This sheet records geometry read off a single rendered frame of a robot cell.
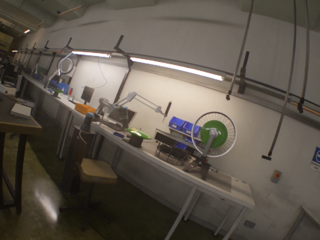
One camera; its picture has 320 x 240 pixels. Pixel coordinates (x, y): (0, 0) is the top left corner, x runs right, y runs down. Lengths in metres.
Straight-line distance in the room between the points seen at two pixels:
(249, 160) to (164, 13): 3.30
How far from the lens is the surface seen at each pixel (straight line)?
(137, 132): 1.70
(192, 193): 1.61
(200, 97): 2.57
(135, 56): 2.77
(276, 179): 2.45
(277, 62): 2.82
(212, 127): 1.84
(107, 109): 2.17
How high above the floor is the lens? 1.32
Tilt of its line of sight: 1 degrees down
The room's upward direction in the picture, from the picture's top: 22 degrees clockwise
